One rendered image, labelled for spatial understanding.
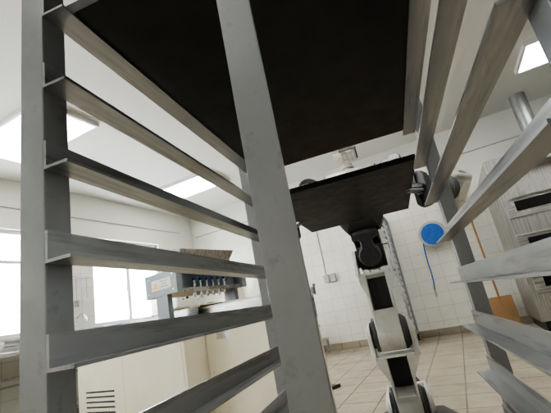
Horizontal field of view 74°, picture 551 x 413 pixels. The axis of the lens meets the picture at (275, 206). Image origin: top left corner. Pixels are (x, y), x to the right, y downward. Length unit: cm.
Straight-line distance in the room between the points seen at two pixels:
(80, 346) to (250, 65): 29
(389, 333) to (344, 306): 470
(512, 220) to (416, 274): 169
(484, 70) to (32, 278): 44
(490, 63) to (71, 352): 44
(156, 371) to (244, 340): 66
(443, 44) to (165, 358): 245
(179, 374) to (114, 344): 217
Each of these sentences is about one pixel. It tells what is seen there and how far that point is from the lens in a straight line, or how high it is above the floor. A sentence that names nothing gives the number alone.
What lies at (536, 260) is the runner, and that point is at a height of 78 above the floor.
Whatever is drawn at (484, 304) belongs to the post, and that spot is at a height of 71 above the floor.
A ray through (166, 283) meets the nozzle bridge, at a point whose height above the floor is 109.
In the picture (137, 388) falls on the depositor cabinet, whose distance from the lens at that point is 294.
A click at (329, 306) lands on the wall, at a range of 644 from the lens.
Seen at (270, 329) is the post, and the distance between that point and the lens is 91.
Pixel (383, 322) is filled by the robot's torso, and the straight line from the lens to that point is 169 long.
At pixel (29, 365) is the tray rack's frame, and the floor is 77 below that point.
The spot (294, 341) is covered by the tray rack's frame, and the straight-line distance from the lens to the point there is 26.
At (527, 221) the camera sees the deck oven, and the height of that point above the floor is 123.
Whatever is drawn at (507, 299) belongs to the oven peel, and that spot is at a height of 36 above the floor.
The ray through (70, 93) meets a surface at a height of 104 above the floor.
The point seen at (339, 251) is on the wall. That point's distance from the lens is 637.
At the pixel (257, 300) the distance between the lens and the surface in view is 234.
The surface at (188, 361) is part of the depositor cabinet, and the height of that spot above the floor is 58.
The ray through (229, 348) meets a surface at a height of 61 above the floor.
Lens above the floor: 78
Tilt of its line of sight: 16 degrees up
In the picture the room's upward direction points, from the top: 11 degrees counter-clockwise
